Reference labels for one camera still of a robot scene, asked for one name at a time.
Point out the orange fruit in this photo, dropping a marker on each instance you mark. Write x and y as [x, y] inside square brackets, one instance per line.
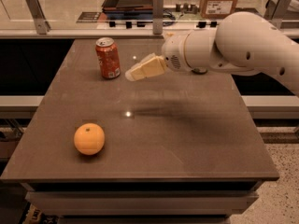
[89, 139]

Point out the red coke can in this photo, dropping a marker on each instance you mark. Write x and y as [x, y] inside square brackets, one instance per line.
[108, 57]

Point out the metal glass bracket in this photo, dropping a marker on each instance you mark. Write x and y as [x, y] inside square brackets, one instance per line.
[41, 24]
[275, 11]
[157, 16]

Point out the middle metal glass bracket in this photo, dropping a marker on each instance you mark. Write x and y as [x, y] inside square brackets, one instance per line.
[157, 16]

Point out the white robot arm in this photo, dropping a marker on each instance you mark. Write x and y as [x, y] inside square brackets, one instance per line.
[243, 44]

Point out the cardboard box with label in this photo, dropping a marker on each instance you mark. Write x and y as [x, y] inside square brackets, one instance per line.
[217, 9]

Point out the left metal glass bracket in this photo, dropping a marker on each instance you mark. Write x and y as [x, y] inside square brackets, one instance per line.
[41, 24]

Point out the green soda can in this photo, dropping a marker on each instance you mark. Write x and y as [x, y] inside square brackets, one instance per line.
[199, 71]

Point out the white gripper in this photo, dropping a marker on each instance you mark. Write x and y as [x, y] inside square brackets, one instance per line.
[174, 51]

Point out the right metal glass bracket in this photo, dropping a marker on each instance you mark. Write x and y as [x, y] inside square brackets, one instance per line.
[275, 11]

